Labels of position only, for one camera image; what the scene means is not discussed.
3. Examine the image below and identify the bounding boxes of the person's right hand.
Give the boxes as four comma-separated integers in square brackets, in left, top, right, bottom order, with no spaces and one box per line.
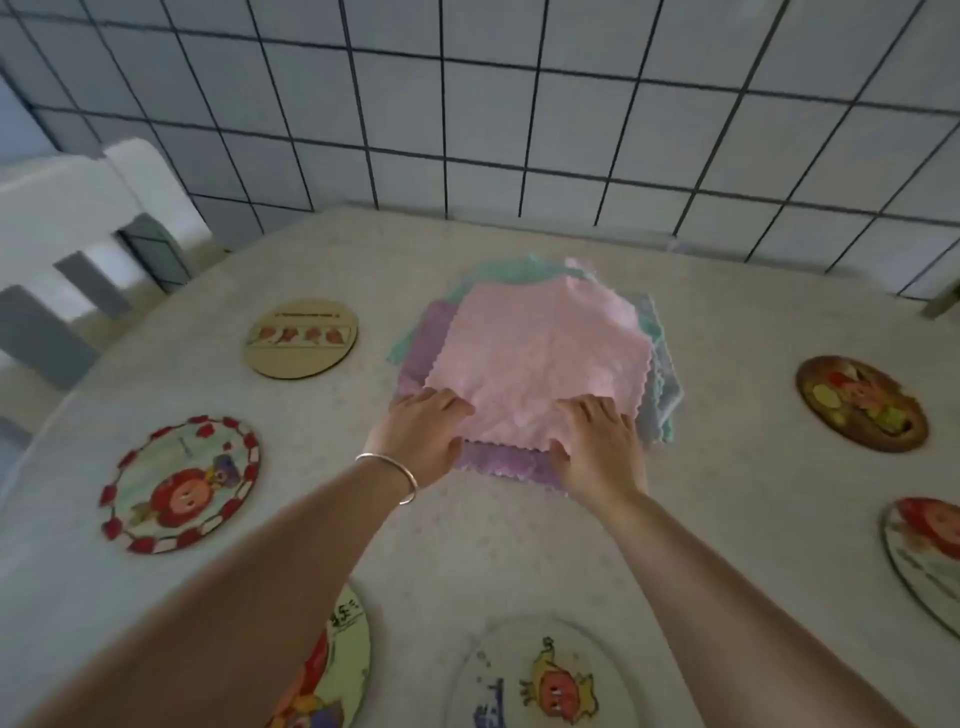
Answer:
[549,395,650,515]

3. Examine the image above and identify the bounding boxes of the person's left hand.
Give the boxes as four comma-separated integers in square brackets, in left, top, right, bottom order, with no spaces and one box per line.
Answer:
[365,388,475,489]

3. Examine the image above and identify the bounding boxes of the pile of cloths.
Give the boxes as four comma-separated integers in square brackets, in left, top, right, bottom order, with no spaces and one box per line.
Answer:
[386,253,685,496]

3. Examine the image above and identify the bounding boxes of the tan round placemat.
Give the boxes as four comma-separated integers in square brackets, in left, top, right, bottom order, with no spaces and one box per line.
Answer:
[245,298,359,382]

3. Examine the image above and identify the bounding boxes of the we are friends placemat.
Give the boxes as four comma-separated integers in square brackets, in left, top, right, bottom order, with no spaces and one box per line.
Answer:
[446,616,639,728]

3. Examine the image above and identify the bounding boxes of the yellow-green round placemat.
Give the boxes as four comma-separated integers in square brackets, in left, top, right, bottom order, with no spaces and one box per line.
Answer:
[269,581,373,728]

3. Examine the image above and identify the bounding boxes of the red-bordered round placemat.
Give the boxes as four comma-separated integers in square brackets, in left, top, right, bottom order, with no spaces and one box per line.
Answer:
[99,414,262,556]

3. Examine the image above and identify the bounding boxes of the brown round placemat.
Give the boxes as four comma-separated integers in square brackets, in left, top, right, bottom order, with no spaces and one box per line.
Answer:
[794,354,930,455]

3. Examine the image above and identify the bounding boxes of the two-face round placemat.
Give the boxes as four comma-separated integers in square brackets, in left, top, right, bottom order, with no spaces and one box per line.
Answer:
[881,496,960,643]

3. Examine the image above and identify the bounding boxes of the person's left forearm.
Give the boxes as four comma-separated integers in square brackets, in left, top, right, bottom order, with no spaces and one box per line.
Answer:
[14,457,410,728]

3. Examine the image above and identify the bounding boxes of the person's right forearm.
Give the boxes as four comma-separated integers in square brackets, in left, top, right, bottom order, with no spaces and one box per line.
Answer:
[596,487,920,728]

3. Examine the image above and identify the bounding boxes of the white wooden chair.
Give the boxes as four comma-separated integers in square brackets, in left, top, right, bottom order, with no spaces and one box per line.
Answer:
[0,137,219,391]

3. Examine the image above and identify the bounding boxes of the silver bangle bracelet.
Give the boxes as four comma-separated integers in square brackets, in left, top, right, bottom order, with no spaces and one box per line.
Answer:
[354,452,419,506]

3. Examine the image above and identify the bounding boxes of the gold metal door frame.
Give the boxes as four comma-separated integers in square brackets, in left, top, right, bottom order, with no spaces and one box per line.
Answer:
[920,278,960,322]

